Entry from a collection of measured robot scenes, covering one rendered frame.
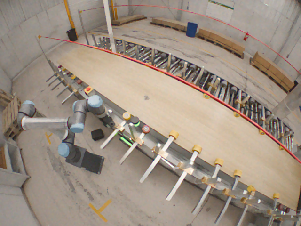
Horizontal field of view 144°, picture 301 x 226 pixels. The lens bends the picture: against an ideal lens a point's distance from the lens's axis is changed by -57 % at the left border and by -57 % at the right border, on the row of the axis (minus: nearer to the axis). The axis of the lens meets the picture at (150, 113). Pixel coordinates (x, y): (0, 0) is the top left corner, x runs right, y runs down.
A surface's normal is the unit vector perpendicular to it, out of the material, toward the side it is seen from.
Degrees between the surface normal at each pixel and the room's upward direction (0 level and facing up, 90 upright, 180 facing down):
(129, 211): 0
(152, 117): 0
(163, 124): 0
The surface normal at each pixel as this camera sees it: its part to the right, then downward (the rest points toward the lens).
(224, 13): -0.63, 0.65
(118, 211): 0.01, -0.54
